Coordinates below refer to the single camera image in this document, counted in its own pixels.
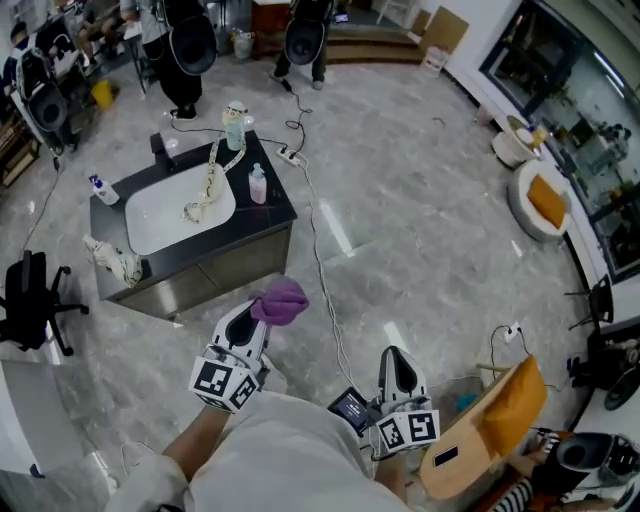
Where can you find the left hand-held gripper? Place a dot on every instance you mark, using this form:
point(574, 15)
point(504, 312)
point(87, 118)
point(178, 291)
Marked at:
point(220, 382)

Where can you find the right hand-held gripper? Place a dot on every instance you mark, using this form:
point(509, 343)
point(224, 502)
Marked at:
point(407, 430)

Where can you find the purple cloth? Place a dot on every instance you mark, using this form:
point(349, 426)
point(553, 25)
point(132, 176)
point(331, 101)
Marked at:
point(280, 302)

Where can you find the person's left forearm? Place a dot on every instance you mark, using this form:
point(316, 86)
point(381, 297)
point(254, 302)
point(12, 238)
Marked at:
point(200, 440)

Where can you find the person's right forearm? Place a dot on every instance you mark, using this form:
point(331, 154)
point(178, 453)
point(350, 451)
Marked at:
point(400, 475)

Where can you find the dark wooden sink cabinet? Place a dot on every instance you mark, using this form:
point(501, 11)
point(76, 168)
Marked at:
point(272, 210)

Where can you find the black gripper display screen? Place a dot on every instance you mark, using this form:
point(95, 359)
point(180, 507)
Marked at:
point(352, 407)

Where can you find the small teal object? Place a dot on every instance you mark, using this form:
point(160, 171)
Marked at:
point(467, 402)

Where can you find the black smartphone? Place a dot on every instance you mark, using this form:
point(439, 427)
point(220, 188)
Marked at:
point(445, 456)

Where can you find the large orange cushion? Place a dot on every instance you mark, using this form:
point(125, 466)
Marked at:
point(515, 405)

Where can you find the white plug adapter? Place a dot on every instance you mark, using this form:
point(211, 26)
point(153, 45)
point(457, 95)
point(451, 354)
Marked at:
point(511, 332)

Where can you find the person's white shirt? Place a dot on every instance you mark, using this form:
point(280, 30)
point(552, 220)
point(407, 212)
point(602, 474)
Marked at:
point(280, 460)

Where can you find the white sink basin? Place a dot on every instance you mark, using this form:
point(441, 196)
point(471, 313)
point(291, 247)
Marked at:
point(165, 220)

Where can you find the crumpled white towel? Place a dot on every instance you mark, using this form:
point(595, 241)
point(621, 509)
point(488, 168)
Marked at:
point(117, 262)

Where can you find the pink bottle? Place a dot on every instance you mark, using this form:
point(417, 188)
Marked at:
point(258, 187)

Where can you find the black white striped fabric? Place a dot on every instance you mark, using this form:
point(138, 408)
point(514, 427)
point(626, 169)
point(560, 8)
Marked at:
point(515, 495)

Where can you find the white power strip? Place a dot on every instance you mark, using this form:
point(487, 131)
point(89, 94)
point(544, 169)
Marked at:
point(290, 156)

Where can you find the white pump bottle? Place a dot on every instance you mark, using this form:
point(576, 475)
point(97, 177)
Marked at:
point(106, 192)

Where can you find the black faucet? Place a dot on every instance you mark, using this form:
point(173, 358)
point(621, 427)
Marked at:
point(162, 150)

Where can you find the round grey pouf seat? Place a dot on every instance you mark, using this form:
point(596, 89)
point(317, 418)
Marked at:
point(525, 220)

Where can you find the grey rounded device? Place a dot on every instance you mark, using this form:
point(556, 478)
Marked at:
point(595, 455)

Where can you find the black office chair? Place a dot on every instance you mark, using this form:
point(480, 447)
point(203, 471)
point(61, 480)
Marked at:
point(30, 300)

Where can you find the small orange cushion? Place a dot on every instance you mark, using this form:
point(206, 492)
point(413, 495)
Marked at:
point(547, 200)

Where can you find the dark blue small object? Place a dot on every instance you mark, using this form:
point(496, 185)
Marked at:
point(36, 470)

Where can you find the white round side table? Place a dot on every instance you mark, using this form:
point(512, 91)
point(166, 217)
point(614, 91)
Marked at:
point(510, 147)

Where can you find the yellow bin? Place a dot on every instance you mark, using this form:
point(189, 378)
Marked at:
point(102, 95)

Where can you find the pink waste bin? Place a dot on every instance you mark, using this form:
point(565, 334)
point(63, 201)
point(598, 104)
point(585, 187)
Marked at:
point(484, 115)

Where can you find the wooden shelf rack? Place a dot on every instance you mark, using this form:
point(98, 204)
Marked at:
point(17, 155)

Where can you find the white bucket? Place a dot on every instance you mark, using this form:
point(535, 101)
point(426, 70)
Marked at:
point(243, 46)

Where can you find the white box red label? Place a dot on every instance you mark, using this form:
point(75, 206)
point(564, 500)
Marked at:
point(435, 60)

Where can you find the large dark window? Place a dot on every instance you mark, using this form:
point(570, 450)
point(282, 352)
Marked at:
point(575, 100)

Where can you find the brown cardboard sheet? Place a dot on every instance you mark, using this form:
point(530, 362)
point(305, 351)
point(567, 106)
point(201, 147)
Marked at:
point(445, 27)

